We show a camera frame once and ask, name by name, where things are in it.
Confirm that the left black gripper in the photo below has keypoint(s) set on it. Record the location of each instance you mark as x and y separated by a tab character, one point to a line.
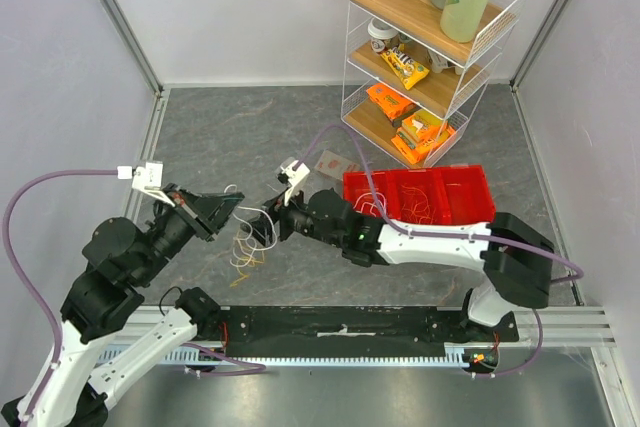
208	212

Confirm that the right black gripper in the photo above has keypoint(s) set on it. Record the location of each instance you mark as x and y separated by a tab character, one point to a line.
283	219

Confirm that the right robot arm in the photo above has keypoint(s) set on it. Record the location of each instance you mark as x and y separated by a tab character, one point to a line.
513	258

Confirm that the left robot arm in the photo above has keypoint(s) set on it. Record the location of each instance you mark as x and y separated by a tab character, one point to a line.
72	389

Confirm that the red three-compartment bin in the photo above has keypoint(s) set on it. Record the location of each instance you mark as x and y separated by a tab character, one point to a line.
432	196

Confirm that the orange snack pack upper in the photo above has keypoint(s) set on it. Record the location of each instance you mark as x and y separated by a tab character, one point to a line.
391	103

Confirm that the orange snack box stack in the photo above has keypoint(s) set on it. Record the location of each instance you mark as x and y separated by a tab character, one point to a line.
420	134

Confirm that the yellow candy bag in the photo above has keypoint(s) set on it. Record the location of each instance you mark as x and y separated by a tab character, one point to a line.
405	68

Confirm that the white lidded cup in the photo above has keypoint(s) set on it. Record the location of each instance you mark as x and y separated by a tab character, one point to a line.
382	36

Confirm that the white object on shelf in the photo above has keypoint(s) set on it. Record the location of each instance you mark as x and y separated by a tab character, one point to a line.
439	63

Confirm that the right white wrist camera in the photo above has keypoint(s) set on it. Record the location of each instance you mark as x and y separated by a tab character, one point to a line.
293	174

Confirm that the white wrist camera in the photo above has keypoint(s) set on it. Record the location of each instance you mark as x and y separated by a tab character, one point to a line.
146	179
293	174

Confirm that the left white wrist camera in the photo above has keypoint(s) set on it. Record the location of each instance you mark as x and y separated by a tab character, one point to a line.
146	179

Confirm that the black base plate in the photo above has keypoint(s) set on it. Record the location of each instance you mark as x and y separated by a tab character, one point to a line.
349	332

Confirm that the grey slotted cable duct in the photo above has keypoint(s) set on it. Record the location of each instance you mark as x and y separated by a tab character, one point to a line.
452	358

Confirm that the white wire wooden shelf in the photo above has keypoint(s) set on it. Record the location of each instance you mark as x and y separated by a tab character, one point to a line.
447	96

